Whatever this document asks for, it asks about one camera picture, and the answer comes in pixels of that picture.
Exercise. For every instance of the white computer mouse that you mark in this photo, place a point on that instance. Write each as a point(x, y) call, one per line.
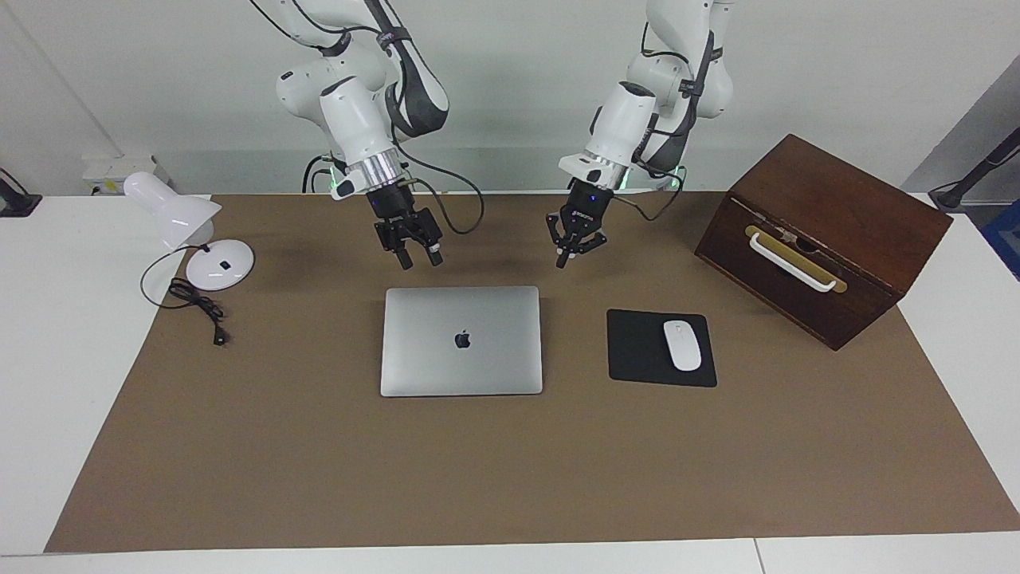
point(682, 345)

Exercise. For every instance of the black mouse pad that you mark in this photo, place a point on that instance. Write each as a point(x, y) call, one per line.
point(633, 351)

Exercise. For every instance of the brown table mat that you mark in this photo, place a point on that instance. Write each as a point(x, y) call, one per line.
point(510, 462)

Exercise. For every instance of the white desk lamp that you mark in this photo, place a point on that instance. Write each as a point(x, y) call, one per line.
point(171, 207)

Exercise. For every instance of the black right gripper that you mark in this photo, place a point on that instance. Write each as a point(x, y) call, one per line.
point(394, 209)

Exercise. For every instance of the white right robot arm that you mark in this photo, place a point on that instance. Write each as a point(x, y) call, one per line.
point(351, 119)

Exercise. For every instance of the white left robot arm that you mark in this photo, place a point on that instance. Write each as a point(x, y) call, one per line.
point(629, 119)

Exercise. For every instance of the silver grey laptop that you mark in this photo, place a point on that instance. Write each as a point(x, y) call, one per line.
point(446, 367)

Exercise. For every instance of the dark brown wooden box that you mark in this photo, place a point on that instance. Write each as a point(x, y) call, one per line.
point(837, 199)

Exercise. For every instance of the black table clamp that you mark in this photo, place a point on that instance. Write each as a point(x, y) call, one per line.
point(16, 199)

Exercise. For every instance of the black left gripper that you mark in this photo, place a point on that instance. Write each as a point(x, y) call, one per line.
point(588, 209)

